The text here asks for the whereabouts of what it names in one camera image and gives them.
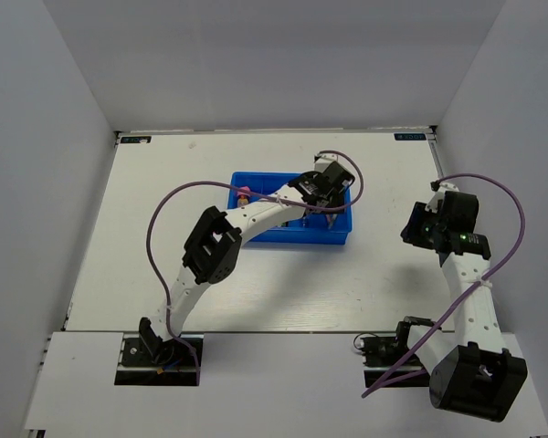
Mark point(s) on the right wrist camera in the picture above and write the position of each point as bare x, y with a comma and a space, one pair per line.
439, 190

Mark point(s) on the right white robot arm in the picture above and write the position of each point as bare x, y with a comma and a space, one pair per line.
473, 374

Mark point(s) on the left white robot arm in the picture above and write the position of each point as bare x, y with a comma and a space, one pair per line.
212, 248

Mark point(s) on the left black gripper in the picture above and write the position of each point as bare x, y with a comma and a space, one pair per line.
339, 200

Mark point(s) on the table label sticker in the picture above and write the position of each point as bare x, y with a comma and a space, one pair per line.
410, 136
135, 139

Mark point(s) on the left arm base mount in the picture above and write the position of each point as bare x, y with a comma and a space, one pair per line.
174, 368

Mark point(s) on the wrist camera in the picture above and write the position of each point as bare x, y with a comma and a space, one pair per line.
439, 190
323, 160

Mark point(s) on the right table label sticker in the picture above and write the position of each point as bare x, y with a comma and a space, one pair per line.
410, 136

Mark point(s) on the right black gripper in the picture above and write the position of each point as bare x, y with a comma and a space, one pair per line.
410, 233

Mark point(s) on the left table label sticker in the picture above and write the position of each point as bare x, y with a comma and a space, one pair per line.
135, 139

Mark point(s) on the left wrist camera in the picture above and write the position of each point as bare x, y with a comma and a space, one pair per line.
323, 160

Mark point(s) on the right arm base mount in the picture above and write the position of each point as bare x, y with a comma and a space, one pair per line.
379, 353

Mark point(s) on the blue compartment tray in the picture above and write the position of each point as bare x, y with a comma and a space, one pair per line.
292, 232

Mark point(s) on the thin yellow highlighter pen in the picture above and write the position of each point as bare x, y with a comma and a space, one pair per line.
331, 218

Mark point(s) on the pink glue stick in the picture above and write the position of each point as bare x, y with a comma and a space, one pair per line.
243, 197

